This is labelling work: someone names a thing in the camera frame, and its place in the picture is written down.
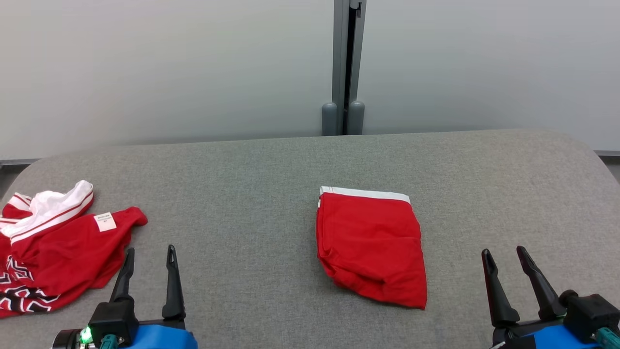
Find grey cylindrical partition foot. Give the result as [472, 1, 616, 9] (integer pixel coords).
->
[348, 100, 365, 135]
[322, 102, 338, 136]

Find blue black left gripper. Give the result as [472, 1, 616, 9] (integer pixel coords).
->
[52, 245, 198, 349]

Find red shorts with white waistband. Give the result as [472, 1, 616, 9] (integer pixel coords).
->
[316, 186, 428, 310]

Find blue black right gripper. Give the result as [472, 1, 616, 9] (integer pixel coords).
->
[482, 246, 601, 349]

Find black right cable teal plug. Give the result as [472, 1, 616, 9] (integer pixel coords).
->
[596, 327, 620, 349]

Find red jersey with white trim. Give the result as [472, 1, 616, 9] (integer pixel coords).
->
[0, 180, 148, 318]

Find grey partition post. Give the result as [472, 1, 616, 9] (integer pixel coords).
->
[332, 0, 367, 135]

